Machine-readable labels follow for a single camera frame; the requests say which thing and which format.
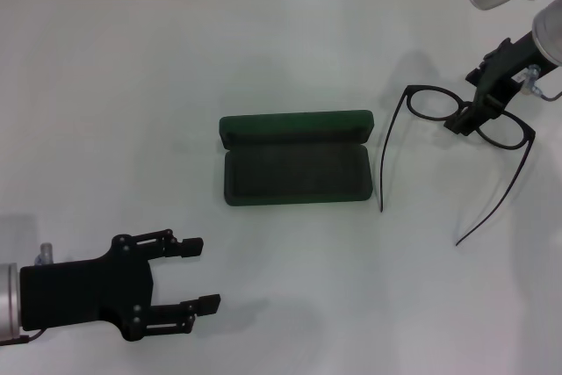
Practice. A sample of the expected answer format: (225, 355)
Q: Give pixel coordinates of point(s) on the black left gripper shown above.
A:
(83, 291)

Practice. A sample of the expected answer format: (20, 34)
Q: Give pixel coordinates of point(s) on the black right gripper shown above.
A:
(505, 63)

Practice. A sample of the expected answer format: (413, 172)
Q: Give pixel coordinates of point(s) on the black glasses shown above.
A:
(412, 90)

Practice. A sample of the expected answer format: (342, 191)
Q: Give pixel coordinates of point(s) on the green glasses case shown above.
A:
(298, 122)

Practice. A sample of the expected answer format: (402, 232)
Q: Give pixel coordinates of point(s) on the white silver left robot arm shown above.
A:
(9, 300)

